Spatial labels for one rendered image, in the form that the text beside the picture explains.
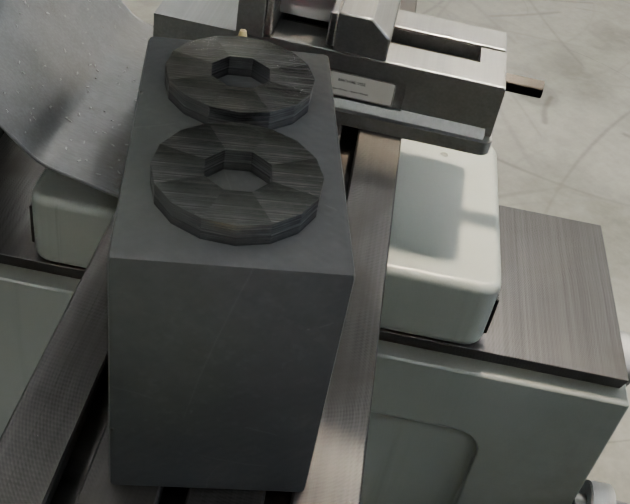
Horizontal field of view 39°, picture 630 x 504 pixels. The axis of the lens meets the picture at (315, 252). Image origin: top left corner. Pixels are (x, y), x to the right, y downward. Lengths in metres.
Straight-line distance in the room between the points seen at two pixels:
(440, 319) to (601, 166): 1.86
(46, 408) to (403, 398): 0.51
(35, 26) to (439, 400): 0.59
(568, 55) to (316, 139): 2.84
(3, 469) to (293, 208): 0.25
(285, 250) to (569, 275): 0.71
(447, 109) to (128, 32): 0.42
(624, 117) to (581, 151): 0.31
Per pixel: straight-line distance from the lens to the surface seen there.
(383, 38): 0.85
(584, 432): 1.06
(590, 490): 1.17
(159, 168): 0.46
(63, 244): 0.97
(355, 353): 0.66
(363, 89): 0.88
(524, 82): 0.93
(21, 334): 1.08
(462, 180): 1.05
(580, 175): 2.69
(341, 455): 0.60
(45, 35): 1.00
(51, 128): 0.92
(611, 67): 3.35
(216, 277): 0.43
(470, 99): 0.88
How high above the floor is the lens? 1.39
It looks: 40 degrees down
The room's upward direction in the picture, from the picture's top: 11 degrees clockwise
